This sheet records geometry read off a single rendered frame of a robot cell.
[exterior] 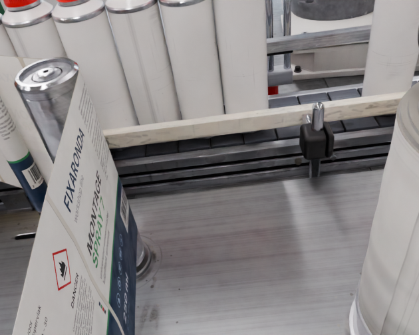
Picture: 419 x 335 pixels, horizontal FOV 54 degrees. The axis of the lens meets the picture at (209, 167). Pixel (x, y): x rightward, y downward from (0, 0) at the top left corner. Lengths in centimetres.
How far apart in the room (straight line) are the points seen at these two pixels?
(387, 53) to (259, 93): 14
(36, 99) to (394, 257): 21
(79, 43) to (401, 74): 33
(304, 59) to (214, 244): 39
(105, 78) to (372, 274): 32
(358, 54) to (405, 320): 49
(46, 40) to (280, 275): 31
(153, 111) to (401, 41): 27
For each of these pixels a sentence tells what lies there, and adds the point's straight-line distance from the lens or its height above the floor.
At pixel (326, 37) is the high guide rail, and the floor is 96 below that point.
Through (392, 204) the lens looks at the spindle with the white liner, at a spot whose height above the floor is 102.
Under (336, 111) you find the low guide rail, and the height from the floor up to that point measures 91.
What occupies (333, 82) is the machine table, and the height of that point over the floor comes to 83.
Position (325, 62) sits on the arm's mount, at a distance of 68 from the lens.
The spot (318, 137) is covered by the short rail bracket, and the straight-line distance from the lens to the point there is 41.
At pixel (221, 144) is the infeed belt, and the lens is 47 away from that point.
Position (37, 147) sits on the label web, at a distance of 36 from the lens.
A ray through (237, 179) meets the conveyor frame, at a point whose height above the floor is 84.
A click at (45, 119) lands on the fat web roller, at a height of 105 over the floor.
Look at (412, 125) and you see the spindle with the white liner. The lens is 19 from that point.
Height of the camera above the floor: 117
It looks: 41 degrees down
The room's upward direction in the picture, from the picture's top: 9 degrees counter-clockwise
